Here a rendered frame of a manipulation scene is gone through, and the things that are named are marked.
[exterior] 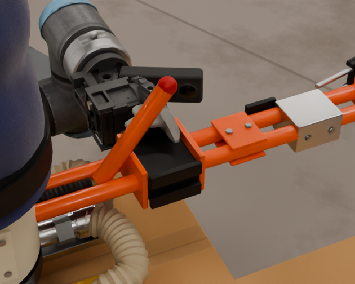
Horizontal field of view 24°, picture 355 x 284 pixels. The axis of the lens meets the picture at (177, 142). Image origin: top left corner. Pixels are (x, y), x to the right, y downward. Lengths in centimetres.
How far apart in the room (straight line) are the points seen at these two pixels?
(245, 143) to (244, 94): 193
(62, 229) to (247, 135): 26
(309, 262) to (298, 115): 64
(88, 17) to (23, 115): 43
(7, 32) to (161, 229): 51
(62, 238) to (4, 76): 31
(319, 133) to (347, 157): 166
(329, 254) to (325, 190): 93
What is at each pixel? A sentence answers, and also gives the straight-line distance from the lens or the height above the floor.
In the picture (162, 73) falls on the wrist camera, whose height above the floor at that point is 114.
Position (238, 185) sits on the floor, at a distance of 260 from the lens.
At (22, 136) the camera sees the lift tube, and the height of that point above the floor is 128.
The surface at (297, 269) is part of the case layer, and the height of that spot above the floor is 54.
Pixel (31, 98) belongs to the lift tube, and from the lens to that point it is 82.
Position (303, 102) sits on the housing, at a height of 112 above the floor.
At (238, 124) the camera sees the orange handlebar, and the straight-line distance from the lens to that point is 106.
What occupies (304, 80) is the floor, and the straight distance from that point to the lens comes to 305.
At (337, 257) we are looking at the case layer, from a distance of 169.
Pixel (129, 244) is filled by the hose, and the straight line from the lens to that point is 98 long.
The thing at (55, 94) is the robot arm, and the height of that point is 103.
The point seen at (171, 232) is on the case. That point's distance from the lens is 116.
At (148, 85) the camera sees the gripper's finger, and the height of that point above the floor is 116.
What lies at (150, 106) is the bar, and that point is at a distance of 95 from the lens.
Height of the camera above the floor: 180
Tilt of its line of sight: 41 degrees down
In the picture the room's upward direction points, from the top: straight up
